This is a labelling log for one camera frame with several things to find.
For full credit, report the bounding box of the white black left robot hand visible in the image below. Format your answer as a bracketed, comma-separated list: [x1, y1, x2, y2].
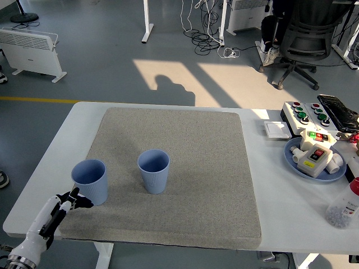
[8, 187, 94, 266]

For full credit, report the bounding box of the blue ribbed plastic cup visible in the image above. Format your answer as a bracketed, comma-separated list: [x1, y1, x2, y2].
[71, 159, 109, 206]
[137, 149, 171, 195]

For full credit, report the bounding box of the white push-button control box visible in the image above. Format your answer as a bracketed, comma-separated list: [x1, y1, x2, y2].
[280, 100, 340, 135]

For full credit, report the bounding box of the white table leg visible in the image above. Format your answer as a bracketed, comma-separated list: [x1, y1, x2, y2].
[293, 253, 320, 269]
[93, 242, 114, 269]

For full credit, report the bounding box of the grey-brown foam mat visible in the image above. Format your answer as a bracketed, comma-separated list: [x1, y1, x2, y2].
[58, 106, 263, 251]

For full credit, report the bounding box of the large white panel heater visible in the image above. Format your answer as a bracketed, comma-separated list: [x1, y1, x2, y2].
[0, 27, 67, 84]

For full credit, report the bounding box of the black fan stand base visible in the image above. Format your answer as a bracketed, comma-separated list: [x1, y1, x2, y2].
[10, 0, 39, 24]

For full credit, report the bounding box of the white desk leg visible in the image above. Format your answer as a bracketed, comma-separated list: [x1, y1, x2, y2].
[141, 0, 154, 44]
[332, 0, 359, 71]
[218, 0, 228, 47]

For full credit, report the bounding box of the blue round plate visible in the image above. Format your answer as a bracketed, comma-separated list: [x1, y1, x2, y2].
[283, 137, 347, 183]

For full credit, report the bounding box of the white plastic pipe fitting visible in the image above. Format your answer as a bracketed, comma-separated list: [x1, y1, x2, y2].
[289, 145, 305, 163]
[325, 153, 346, 174]

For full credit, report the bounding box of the white green-red button box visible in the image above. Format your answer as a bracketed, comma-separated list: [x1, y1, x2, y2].
[300, 129, 337, 152]

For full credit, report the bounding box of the person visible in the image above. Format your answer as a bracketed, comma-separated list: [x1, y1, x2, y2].
[260, 0, 295, 67]

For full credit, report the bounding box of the clear bottle with red cap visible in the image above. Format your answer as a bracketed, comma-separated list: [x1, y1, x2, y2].
[325, 177, 359, 230]

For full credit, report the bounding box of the black wrapped keyboard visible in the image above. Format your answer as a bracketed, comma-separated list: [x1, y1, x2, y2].
[317, 94, 359, 132]

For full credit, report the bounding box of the black mesh office chair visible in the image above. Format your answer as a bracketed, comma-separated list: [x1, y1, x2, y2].
[259, 0, 356, 91]

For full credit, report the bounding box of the white floor cable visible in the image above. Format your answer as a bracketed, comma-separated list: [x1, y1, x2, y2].
[179, 0, 202, 34]

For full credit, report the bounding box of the black floor cable bundle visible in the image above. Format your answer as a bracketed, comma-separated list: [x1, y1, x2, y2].
[192, 0, 225, 55]

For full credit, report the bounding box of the white wall switch plate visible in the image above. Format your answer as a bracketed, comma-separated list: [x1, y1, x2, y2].
[263, 120, 291, 140]

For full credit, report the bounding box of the white red-black start-stop switch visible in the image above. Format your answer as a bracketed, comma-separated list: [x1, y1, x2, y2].
[296, 143, 334, 179]

